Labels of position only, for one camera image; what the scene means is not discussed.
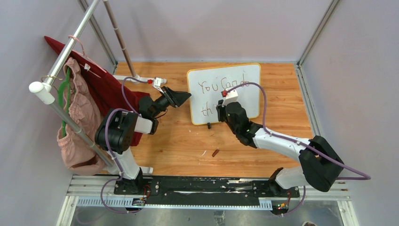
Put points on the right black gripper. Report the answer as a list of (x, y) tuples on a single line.
[(221, 108)]

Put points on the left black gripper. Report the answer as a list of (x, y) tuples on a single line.
[(172, 97)]

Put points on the brown marker cap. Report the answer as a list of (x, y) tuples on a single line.
[(215, 152)]

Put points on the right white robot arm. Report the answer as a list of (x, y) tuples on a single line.
[(319, 163)]

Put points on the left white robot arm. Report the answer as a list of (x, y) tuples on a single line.
[(116, 133)]

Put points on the red garment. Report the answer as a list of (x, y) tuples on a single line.
[(106, 90)]

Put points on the pink hanger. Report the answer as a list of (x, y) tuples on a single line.
[(84, 55)]

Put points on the green hanger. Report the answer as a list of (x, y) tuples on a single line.
[(64, 91)]

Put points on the pink garment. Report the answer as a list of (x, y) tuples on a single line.
[(77, 155)]

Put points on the metal clothes rack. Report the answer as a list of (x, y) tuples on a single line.
[(46, 90)]

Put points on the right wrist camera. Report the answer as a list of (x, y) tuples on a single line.
[(229, 95)]

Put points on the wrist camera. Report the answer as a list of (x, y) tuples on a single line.
[(157, 83), (229, 95)]

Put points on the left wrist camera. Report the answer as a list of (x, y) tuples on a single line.
[(157, 83)]

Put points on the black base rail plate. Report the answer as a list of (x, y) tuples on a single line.
[(207, 192)]

